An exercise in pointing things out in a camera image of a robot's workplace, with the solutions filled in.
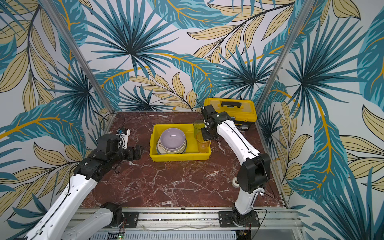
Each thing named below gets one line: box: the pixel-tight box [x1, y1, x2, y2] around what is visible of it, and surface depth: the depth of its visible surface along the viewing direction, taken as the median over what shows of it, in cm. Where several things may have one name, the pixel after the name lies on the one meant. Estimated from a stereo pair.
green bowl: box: [160, 137, 186, 150], surface depth 96 cm
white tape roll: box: [232, 176, 240, 188], surface depth 85 cm
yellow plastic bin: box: [149, 123, 211, 162], surface depth 95 cm
